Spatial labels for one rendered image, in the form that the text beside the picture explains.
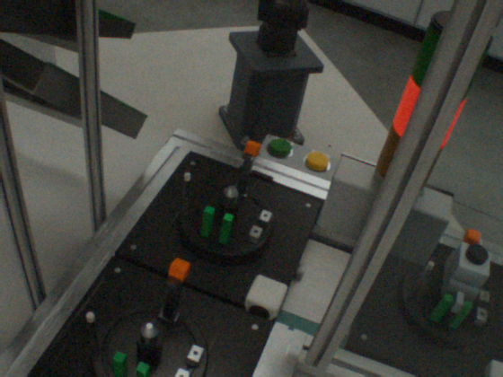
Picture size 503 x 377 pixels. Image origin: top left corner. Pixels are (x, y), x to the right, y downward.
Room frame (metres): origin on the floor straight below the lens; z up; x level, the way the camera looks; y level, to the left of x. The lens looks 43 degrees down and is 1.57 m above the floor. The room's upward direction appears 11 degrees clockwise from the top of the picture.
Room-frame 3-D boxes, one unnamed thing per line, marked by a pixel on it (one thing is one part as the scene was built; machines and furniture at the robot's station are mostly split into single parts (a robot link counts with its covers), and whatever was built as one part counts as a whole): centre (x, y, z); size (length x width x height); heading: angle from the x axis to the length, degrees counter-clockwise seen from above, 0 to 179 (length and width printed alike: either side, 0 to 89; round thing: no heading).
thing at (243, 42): (0.93, 0.01, 0.96); 0.15 x 0.15 x 0.20; 29
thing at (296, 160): (0.73, -0.10, 0.93); 0.21 x 0.07 x 0.06; 78
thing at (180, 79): (0.91, 0.05, 0.84); 0.90 x 0.70 x 0.03; 29
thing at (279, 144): (0.75, -0.03, 0.96); 0.04 x 0.04 x 0.02
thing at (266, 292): (0.54, 0.03, 1.01); 0.24 x 0.24 x 0.13; 78
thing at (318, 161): (0.73, -0.10, 0.96); 0.04 x 0.04 x 0.02
